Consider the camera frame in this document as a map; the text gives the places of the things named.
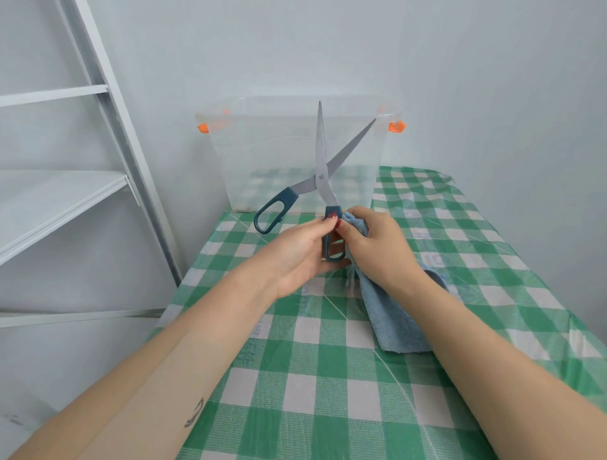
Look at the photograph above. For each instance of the white metal shelf rack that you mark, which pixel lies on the white metal shelf rack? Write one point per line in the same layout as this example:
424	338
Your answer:
47	199

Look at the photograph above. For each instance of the blue microfibre cloth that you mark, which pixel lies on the blue microfibre cloth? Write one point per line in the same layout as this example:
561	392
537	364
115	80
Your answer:
393	327

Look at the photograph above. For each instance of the person's right forearm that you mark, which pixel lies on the person's right forearm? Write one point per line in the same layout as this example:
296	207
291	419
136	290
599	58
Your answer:
498	388

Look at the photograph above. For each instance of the person's left forearm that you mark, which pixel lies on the person's left forearm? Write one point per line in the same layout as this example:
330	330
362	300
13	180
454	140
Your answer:
142	379

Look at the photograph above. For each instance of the clear plastic storage box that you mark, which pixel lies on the clear plastic storage box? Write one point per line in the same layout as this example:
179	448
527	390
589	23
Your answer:
265	151

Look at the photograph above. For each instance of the person's left hand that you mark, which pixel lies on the person's left hand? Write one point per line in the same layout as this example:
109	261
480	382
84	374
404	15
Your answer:
289	260

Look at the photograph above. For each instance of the green white checkered tablecloth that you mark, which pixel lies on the green white checkered tablecloth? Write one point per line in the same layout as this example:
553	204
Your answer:
332	379

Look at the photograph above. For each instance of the person's right hand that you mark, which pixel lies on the person's right hand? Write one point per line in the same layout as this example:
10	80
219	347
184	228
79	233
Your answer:
379	251

